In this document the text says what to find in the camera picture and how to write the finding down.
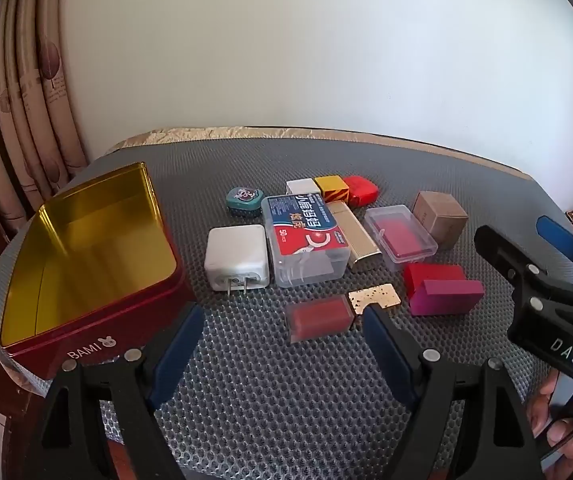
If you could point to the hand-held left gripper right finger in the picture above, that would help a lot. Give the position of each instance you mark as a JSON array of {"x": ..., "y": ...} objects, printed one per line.
[{"x": 386, "y": 355}]

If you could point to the person's right hand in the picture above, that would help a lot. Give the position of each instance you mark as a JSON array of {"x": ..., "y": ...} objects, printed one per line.
[{"x": 541, "y": 410}]

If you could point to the small white cube box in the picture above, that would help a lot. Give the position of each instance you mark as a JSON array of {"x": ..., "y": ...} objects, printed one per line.
[{"x": 302, "y": 186}]

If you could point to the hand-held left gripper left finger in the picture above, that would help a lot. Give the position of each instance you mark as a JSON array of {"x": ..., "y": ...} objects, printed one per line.
[{"x": 176, "y": 355}]

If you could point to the red rectangular box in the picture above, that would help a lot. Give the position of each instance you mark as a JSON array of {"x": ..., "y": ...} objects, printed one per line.
[{"x": 434, "y": 274}]

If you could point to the clear floss pick box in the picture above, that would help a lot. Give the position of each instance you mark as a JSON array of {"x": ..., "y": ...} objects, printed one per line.
[{"x": 306, "y": 240}]

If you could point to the magenta rectangular box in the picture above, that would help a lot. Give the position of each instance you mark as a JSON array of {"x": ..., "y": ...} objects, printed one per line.
[{"x": 446, "y": 297}]

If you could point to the small teal round tin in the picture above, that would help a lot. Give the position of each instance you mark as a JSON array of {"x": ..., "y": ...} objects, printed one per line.
[{"x": 242, "y": 199}]

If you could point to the gold metal lighter case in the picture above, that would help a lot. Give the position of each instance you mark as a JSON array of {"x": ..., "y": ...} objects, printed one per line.
[{"x": 361, "y": 247}]

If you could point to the small translucent dark red box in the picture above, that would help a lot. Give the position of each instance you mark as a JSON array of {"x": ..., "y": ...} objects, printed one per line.
[{"x": 319, "y": 317}]

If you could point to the yellow cube box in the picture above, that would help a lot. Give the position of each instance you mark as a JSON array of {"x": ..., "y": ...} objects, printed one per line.
[{"x": 331, "y": 187}]

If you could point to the gold speckled card piece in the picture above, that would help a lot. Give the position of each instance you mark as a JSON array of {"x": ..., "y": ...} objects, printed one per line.
[{"x": 374, "y": 295}]

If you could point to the brown and red carton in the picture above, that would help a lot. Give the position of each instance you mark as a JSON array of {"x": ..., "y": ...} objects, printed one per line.
[{"x": 441, "y": 217}]

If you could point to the clear plastic box red insert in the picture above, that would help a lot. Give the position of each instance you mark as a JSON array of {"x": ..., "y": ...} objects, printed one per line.
[{"x": 401, "y": 240}]

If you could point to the red tin box gold inside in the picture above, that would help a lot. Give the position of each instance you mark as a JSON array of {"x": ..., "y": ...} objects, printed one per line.
[{"x": 91, "y": 240}]

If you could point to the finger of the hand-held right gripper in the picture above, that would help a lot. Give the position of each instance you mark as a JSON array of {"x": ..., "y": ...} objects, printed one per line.
[
  {"x": 558, "y": 237},
  {"x": 503, "y": 252}
]

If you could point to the grey honeycomb mat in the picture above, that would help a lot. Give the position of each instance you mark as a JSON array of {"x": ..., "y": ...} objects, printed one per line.
[{"x": 266, "y": 385}]

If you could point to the small red rounded case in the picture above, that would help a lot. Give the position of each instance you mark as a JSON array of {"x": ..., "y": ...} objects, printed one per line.
[{"x": 361, "y": 191}]

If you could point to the white power adapter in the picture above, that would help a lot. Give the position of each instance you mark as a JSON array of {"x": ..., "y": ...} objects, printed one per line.
[{"x": 236, "y": 255}]

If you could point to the beige leaf print curtain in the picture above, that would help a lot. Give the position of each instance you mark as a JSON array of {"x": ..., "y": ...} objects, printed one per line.
[{"x": 16, "y": 110}]

